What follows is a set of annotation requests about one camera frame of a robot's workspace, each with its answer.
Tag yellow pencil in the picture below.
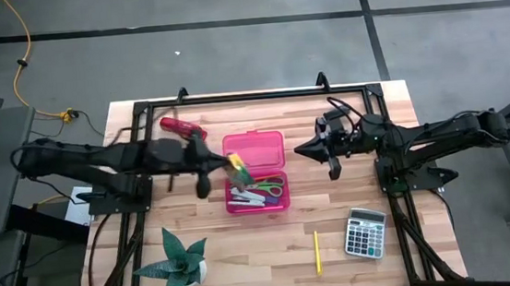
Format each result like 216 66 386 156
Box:
312 230 324 278

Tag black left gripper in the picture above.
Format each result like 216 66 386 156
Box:
184 130 237 200

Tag red stapler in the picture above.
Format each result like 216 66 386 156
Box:
159 113 209 146

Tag yellow floor cable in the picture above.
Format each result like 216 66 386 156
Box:
0 0 79 128

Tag white plant pot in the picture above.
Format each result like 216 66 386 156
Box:
190 257 210 286

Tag green-handled scissors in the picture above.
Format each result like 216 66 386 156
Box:
251 173 288 200

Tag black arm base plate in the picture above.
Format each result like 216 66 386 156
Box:
373 149 462 197
74 173 157 220

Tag grey desk calculator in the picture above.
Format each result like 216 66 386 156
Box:
339 204 391 263

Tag pink plastic pencil case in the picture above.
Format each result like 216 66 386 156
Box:
219 128 292 217

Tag small black device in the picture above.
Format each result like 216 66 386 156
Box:
324 105 352 122

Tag green artificial plant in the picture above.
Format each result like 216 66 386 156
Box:
128 223 212 286

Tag black aluminium table frame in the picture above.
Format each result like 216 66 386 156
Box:
59 72 470 286

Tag green yellow crayon box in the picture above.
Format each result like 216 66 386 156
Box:
225 149 256 189

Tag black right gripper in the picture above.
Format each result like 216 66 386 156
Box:
290 111 384 185

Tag white box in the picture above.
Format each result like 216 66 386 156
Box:
61 184 98 229

